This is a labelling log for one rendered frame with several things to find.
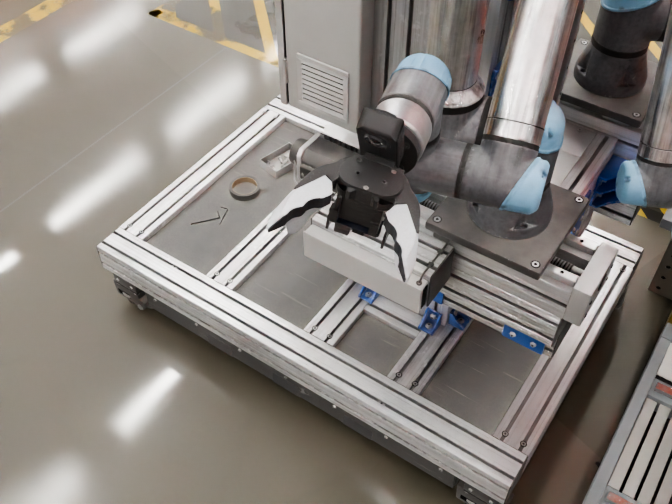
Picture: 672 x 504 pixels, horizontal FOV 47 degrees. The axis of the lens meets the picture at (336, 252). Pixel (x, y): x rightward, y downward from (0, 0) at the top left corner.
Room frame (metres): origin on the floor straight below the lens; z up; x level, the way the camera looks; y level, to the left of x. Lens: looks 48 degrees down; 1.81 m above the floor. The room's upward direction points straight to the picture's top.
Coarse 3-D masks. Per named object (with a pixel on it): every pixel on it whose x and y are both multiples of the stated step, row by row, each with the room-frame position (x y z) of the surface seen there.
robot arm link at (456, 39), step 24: (432, 0) 1.05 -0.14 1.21; (456, 0) 1.01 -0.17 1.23; (480, 0) 1.02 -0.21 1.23; (432, 24) 1.04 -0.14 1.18; (456, 24) 1.01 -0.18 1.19; (480, 24) 1.02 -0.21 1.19; (432, 48) 1.03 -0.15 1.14; (456, 48) 1.01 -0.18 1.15; (480, 48) 1.03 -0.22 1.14; (456, 72) 1.01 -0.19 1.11; (456, 96) 1.01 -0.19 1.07; (480, 96) 1.02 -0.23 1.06; (456, 120) 1.00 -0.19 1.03
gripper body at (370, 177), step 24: (408, 144) 0.69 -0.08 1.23; (360, 168) 0.63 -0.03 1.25; (384, 168) 0.64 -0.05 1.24; (408, 168) 0.69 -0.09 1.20; (360, 192) 0.60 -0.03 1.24; (384, 192) 0.60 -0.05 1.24; (336, 216) 0.61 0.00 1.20; (360, 216) 0.61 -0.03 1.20; (384, 216) 0.63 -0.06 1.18; (384, 240) 0.59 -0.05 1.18
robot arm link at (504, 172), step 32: (544, 0) 0.88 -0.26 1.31; (576, 0) 0.89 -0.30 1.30; (512, 32) 0.87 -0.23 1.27; (544, 32) 0.85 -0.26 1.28; (512, 64) 0.84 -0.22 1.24; (544, 64) 0.83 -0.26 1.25; (512, 96) 0.80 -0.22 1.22; (544, 96) 0.80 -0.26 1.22; (512, 128) 0.78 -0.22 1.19; (544, 128) 0.79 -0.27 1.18; (480, 160) 0.76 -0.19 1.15; (512, 160) 0.75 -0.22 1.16; (544, 160) 0.76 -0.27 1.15; (480, 192) 0.73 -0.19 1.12; (512, 192) 0.72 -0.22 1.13
